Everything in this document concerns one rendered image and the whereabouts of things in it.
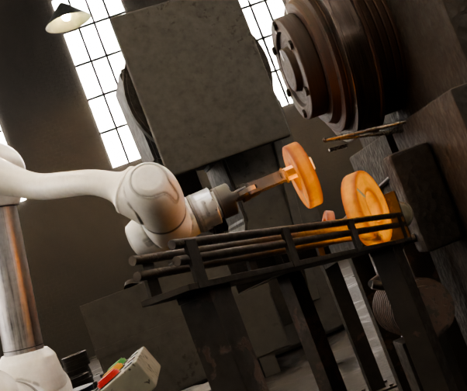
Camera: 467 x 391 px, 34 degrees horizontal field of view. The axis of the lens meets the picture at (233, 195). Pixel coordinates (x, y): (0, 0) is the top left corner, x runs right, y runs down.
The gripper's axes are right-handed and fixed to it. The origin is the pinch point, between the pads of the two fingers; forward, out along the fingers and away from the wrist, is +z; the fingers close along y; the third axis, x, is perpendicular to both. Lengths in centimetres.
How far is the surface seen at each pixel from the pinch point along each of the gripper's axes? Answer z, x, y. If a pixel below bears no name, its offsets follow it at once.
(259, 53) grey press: 63, 93, -294
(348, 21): 26.4, 27.7, -4.0
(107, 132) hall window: -59, 232, -1021
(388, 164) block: 20.0, -7.2, -1.8
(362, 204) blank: 3.4, -12.7, 27.3
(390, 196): 12.0, -13.8, 16.8
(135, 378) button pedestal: -46, -22, 54
